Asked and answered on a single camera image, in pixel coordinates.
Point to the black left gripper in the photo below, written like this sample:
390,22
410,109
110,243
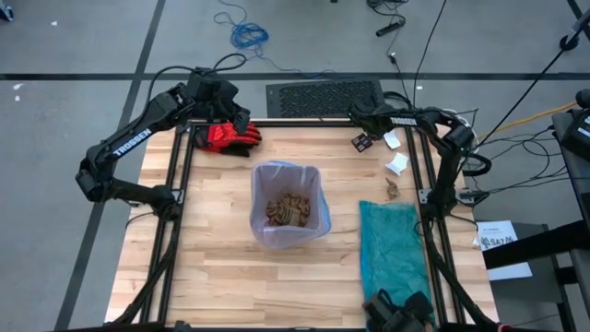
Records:
214,94

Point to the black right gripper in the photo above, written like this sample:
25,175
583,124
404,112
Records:
366,117

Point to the brown paper ball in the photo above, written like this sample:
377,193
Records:
392,189

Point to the brown paper heap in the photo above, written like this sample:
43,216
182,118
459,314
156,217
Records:
288,209

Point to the grey plastic trash bin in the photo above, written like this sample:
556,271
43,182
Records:
265,230

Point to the teal plastic trash bag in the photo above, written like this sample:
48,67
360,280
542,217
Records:
392,249

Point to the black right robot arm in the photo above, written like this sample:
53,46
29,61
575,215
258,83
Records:
454,138

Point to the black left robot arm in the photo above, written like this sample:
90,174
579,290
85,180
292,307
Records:
133,138

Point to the red and black glove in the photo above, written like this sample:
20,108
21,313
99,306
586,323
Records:
226,137

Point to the black stand pole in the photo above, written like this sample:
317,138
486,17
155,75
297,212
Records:
530,87

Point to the white printed paper sheet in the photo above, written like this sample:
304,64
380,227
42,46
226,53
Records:
507,272

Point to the black desk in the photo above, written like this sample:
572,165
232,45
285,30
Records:
530,246

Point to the black device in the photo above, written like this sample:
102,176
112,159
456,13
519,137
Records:
578,131

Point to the dark blue object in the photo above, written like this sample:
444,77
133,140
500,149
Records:
4,14

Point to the black aluminium table frame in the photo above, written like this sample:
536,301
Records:
299,123

